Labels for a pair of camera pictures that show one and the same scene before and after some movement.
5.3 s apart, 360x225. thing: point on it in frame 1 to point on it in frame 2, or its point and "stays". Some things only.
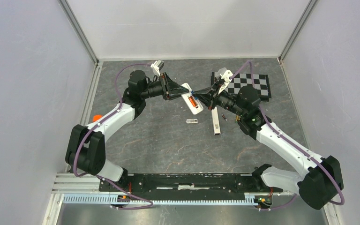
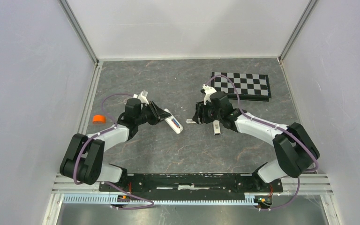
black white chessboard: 260,83 stays
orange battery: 192,101 to 175,123
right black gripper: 211,102 to 201,108
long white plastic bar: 216,125 stays
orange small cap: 96,117 stays
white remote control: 192,103 to 174,122
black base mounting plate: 187,184 stays
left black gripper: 171,90 to 158,114
